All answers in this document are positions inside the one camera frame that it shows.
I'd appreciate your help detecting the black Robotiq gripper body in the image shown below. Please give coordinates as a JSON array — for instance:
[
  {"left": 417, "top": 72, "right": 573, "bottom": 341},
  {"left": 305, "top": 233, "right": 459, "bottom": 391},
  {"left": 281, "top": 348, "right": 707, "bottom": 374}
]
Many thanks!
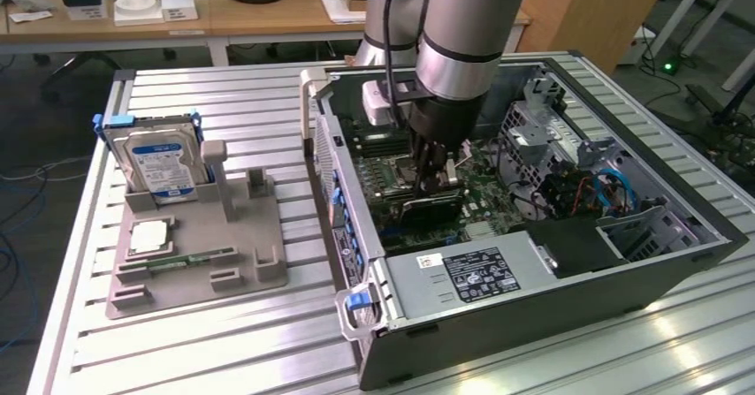
[{"left": 405, "top": 94, "right": 488, "bottom": 156}]

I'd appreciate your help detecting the white paper stack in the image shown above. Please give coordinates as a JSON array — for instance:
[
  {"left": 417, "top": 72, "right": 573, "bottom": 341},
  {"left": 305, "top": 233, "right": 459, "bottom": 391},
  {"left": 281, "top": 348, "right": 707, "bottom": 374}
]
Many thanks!
[{"left": 320, "top": 0, "right": 368, "bottom": 25}]

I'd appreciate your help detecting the grey power supply unit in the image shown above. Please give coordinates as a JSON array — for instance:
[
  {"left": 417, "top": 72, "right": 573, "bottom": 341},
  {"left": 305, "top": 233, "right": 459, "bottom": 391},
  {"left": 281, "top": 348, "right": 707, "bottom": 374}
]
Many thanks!
[{"left": 368, "top": 230, "right": 559, "bottom": 322}]

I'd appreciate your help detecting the open CPU socket cover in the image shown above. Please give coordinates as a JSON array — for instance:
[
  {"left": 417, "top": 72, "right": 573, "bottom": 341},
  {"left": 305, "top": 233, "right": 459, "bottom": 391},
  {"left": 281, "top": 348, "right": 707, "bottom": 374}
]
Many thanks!
[{"left": 453, "top": 138, "right": 475, "bottom": 169}]

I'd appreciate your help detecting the plain white box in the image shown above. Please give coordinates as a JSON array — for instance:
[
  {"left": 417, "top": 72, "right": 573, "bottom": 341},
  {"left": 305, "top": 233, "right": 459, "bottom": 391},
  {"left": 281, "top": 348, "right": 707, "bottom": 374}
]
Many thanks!
[{"left": 158, "top": 0, "right": 197, "bottom": 23}]

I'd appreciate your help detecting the silver perforated drive cage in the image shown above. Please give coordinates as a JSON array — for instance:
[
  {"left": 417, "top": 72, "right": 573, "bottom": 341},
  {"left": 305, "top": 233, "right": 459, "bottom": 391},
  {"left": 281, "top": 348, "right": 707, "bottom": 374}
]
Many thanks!
[{"left": 497, "top": 75, "right": 588, "bottom": 197}]

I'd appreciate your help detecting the green motherboard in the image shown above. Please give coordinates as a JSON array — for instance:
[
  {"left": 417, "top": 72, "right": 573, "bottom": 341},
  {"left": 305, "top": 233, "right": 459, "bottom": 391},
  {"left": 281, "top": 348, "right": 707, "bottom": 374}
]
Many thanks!
[{"left": 344, "top": 118, "right": 532, "bottom": 257}]

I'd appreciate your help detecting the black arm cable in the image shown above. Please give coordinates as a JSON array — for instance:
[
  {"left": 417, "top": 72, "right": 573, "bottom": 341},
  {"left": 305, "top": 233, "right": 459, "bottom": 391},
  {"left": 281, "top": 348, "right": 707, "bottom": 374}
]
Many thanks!
[{"left": 380, "top": 0, "right": 403, "bottom": 107}]

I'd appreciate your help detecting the white box with black top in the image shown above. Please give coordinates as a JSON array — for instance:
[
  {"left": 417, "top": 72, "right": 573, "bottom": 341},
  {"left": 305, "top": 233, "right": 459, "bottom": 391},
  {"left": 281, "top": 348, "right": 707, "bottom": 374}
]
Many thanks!
[{"left": 57, "top": 0, "right": 108, "bottom": 21}]

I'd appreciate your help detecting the wooden cabinet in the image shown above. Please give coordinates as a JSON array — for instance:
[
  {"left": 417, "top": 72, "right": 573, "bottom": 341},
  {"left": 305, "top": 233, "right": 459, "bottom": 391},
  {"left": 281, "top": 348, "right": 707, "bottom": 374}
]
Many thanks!
[{"left": 516, "top": 0, "right": 677, "bottom": 73}]

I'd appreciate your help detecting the blue disk wire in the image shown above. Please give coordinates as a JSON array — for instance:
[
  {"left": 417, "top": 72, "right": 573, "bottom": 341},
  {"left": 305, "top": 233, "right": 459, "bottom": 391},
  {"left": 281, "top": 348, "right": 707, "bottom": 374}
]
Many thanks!
[{"left": 595, "top": 170, "right": 637, "bottom": 216}]

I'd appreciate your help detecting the low-profile graphics card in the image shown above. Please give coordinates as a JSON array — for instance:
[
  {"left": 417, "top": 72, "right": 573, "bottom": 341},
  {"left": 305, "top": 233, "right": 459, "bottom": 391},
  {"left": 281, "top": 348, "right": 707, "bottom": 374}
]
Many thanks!
[{"left": 380, "top": 186, "right": 465, "bottom": 236}]

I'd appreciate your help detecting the silver CPU chip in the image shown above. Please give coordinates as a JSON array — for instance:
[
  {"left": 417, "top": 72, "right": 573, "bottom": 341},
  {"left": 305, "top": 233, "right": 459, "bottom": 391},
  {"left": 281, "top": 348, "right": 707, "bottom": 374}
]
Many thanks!
[{"left": 128, "top": 220, "right": 169, "bottom": 253}]

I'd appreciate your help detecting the black cable bundle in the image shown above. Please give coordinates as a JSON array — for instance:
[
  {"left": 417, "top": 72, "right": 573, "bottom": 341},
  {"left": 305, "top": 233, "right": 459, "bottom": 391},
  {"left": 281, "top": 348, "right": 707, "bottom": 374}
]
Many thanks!
[{"left": 505, "top": 167, "right": 591, "bottom": 219}]

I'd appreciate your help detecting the green RAM stick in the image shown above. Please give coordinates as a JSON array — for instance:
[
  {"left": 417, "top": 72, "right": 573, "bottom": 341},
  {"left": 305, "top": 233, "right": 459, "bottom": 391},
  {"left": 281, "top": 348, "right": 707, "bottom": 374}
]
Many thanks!
[{"left": 140, "top": 247, "right": 237, "bottom": 277}]

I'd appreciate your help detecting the white desk frame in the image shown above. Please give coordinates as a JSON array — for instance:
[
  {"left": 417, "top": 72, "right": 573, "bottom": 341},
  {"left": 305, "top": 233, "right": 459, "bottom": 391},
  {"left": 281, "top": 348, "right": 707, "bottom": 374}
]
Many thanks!
[{"left": 645, "top": 0, "right": 755, "bottom": 91}]

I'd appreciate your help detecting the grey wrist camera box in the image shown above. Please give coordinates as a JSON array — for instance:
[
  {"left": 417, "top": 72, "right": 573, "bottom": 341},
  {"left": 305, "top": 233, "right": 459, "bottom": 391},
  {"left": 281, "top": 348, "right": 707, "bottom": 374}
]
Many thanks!
[{"left": 360, "top": 80, "right": 409, "bottom": 127}]

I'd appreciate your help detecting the white round dish box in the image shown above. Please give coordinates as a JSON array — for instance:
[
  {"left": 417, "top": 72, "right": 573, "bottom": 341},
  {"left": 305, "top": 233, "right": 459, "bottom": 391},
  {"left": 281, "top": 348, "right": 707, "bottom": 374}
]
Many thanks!
[{"left": 112, "top": 0, "right": 165, "bottom": 28}]

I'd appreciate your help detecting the grey disk bay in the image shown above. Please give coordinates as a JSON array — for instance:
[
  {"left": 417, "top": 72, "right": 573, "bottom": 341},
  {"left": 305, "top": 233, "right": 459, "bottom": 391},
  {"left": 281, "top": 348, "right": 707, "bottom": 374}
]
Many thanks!
[{"left": 593, "top": 204, "right": 709, "bottom": 263}]

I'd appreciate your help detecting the hard disk with blue caddy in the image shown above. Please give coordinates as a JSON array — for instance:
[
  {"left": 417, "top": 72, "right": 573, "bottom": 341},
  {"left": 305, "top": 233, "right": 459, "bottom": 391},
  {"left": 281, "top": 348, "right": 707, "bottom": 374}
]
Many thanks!
[{"left": 90, "top": 108, "right": 205, "bottom": 205}]

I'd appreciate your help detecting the grey parts rack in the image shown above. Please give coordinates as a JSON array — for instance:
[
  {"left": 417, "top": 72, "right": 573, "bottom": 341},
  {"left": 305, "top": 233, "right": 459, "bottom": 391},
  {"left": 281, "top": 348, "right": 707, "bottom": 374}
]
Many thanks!
[{"left": 104, "top": 140, "right": 290, "bottom": 321}]

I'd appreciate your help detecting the open black PC case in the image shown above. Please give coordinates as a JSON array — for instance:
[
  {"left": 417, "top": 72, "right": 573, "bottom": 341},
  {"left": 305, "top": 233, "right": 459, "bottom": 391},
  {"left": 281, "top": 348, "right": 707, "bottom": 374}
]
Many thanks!
[{"left": 298, "top": 57, "right": 749, "bottom": 391}]

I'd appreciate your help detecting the wooden desk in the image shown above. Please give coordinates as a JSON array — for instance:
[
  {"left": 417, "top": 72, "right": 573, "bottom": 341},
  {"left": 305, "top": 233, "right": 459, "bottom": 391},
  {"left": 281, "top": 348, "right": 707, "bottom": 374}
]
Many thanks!
[
  {"left": 209, "top": 0, "right": 532, "bottom": 67},
  {"left": 0, "top": 0, "right": 213, "bottom": 56}
]

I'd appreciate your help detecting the CPU socket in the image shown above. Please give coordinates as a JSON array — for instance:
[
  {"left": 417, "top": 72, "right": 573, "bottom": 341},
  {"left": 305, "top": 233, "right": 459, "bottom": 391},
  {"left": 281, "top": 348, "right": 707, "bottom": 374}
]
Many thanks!
[{"left": 392, "top": 154, "right": 417, "bottom": 184}]

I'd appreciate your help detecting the orange disk wire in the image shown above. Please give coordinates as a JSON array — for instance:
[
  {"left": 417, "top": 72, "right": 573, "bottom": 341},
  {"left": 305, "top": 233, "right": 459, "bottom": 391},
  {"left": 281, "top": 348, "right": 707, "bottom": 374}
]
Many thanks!
[{"left": 576, "top": 176, "right": 592, "bottom": 217}]

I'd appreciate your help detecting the black plastic shroud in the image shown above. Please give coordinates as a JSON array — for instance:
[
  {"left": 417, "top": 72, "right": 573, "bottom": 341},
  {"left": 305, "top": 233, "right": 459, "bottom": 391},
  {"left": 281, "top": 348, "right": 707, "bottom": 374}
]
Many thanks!
[{"left": 525, "top": 216, "right": 629, "bottom": 279}]

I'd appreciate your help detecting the white paper card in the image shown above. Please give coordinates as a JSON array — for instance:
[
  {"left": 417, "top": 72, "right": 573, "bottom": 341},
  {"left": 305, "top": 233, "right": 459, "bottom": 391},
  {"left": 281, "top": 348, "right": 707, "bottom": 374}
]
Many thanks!
[{"left": 6, "top": 10, "right": 56, "bottom": 23}]

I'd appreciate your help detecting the black floor stand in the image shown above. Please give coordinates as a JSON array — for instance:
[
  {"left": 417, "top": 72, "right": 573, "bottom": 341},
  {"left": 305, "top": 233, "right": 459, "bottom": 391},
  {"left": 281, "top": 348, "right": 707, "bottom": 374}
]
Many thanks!
[{"left": 683, "top": 83, "right": 755, "bottom": 166}]

